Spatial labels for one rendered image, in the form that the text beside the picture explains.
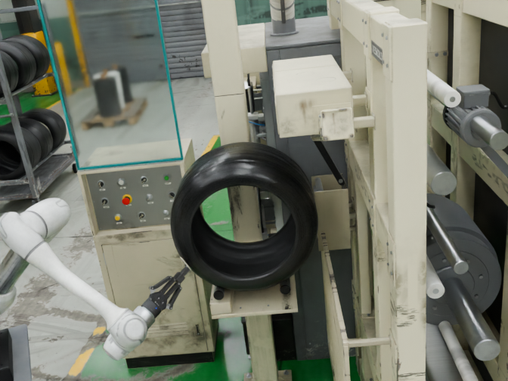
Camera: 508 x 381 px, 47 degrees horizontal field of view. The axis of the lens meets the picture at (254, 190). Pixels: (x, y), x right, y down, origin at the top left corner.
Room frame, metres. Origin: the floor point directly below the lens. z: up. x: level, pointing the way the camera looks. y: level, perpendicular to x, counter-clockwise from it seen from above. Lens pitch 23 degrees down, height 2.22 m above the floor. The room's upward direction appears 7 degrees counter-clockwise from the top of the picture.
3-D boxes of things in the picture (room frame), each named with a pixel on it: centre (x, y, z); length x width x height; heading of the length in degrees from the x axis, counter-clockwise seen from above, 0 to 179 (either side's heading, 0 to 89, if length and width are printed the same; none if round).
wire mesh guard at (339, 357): (2.00, -0.27, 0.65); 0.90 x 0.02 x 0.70; 177
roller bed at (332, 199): (2.45, -0.34, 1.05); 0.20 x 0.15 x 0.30; 177
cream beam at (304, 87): (2.11, -0.24, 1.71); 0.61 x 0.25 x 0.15; 177
